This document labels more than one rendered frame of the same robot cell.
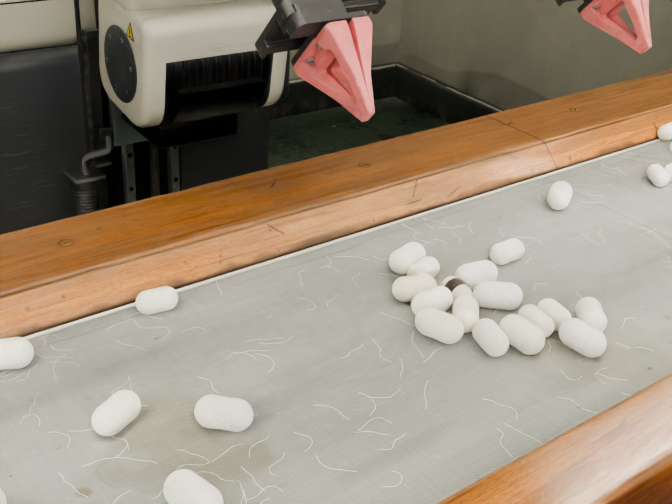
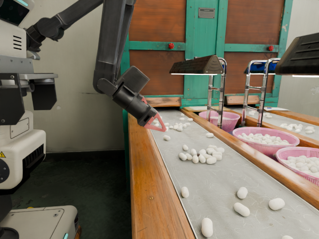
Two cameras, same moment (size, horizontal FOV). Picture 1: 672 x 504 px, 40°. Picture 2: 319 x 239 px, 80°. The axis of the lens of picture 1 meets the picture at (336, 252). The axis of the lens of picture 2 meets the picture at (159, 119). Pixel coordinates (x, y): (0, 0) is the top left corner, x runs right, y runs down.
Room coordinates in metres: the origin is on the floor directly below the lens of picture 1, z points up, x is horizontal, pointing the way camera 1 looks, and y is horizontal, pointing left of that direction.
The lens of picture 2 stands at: (0.43, 0.53, 1.04)
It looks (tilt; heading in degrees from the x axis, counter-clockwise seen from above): 14 degrees down; 300
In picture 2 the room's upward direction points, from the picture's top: straight up
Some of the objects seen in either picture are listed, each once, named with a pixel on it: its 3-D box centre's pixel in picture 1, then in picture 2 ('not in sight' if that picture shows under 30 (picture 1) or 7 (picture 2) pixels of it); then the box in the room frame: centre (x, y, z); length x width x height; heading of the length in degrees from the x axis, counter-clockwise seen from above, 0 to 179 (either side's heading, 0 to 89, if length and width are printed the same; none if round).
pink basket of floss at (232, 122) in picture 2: not in sight; (218, 121); (0.70, -0.76, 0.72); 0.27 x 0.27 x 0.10
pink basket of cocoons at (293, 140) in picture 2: not in sight; (262, 144); (0.42, -0.42, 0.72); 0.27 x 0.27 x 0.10
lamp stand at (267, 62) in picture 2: not in sight; (266, 98); (0.44, -0.75, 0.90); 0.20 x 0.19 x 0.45; 129
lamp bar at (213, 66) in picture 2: not in sight; (188, 67); (0.81, -0.45, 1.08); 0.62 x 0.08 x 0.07; 129
